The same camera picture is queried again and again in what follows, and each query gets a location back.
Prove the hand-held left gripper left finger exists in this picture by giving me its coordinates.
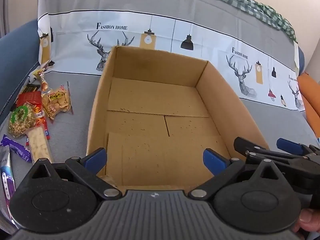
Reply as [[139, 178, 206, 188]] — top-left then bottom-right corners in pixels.
[[30, 147, 123, 201]]

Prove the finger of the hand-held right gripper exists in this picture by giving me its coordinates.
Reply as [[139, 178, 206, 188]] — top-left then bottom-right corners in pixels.
[[234, 137, 313, 171], [276, 138, 320, 159]]

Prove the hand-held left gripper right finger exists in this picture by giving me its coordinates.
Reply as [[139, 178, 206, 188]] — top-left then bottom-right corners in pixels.
[[187, 148, 288, 201]]

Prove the brown cardboard box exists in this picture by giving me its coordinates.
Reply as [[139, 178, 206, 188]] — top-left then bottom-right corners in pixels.
[[86, 45, 270, 193]]

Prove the purple snack packet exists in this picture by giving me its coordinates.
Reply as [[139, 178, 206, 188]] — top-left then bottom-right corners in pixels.
[[0, 134, 33, 163]]

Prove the black snack packet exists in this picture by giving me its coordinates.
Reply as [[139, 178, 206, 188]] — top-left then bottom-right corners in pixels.
[[21, 84, 41, 96]]

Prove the person's right hand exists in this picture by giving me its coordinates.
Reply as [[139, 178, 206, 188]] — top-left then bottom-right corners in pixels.
[[291, 207, 320, 234]]

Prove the orange cushion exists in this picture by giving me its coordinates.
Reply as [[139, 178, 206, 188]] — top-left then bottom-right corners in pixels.
[[297, 72, 320, 138]]

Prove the long clear cracker packet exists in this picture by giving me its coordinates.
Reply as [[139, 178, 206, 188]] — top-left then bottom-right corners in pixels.
[[26, 117, 54, 164]]

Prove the clear biscuit packet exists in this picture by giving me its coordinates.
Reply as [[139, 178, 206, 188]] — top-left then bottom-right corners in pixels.
[[41, 82, 75, 123]]

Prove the red orange snack packet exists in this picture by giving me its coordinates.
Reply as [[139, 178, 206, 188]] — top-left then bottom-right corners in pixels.
[[34, 103, 46, 118]]

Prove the green label snack packet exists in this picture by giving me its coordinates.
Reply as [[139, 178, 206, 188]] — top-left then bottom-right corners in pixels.
[[7, 102, 38, 139]]

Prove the silver blue snack packet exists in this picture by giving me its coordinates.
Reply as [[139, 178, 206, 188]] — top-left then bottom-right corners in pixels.
[[0, 145, 17, 228]]

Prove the white snack packet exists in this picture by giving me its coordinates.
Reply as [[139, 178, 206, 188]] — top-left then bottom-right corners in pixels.
[[27, 67, 42, 83]]

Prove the green checkered cloth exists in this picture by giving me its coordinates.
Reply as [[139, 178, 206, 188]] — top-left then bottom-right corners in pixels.
[[180, 0, 298, 43]]

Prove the grey curtain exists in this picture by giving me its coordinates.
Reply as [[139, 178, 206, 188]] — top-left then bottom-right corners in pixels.
[[0, 0, 12, 37]]

